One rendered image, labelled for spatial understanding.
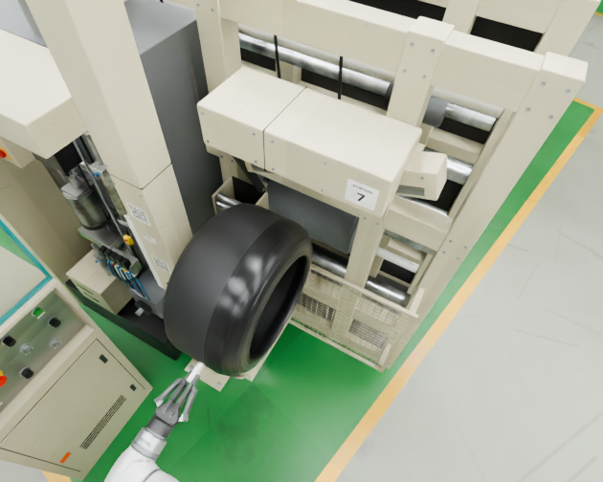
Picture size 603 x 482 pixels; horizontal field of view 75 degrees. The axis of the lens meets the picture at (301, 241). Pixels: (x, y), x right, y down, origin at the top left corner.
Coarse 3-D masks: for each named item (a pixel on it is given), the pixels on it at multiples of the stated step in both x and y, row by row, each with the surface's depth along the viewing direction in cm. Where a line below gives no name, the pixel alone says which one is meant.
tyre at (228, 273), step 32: (224, 224) 125; (256, 224) 127; (288, 224) 133; (192, 256) 119; (224, 256) 118; (256, 256) 118; (288, 256) 125; (192, 288) 117; (224, 288) 115; (256, 288) 116; (288, 288) 170; (192, 320) 118; (224, 320) 115; (256, 320) 120; (192, 352) 126; (224, 352) 119; (256, 352) 146
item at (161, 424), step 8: (160, 408) 122; (168, 408) 122; (152, 416) 120; (160, 416) 121; (168, 416) 121; (176, 416) 121; (152, 424) 118; (160, 424) 118; (168, 424) 120; (176, 424) 121; (160, 432) 117; (168, 432) 119
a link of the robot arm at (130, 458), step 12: (120, 456) 115; (132, 456) 113; (144, 456) 113; (120, 468) 111; (132, 468) 111; (144, 468) 111; (156, 468) 113; (108, 480) 110; (120, 480) 109; (132, 480) 109; (144, 480) 109
